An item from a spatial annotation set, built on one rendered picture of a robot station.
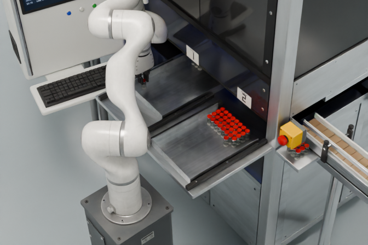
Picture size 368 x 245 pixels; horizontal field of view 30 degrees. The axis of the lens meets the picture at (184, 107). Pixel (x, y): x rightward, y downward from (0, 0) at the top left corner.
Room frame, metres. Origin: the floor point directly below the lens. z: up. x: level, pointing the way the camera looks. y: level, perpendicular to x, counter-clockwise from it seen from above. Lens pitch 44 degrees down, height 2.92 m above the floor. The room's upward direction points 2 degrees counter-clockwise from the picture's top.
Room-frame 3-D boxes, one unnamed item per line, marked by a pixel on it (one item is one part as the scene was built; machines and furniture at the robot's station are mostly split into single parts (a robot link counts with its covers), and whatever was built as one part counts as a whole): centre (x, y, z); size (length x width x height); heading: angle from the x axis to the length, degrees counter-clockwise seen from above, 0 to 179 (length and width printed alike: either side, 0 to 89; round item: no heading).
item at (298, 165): (1.81, -0.45, 0.87); 0.14 x 0.13 x 0.02; 126
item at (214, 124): (1.92, -0.15, 0.90); 0.18 x 0.02 x 0.05; 35
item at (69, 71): (2.38, 0.48, 0.79); 0.45 x 0.28 x 0.03; 115
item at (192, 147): (1.87, -0.08, 0.90); 0.34 x 0.26 x 0.04; 125
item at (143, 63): (2.22, 0.17, 1.05); 0.10 x 0.08 x 0.11; 126
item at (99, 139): (1.60, 0.26, 1.16); 0.19 x 0.12 x 0.24; 85
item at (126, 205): (1.59, 0.23, 0.95); 0.19 x 0.19 x 0.18
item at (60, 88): (2.33, 0.46, 0.82); 0.40 x 0.14 x 0.02; 115
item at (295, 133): (1.80, -0.41, 0.99); 0.08 x 0.07 x 0.07; 126
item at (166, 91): (2.21, 0.03, 0.90); 0.34 x 0.26 x 0.04; 126
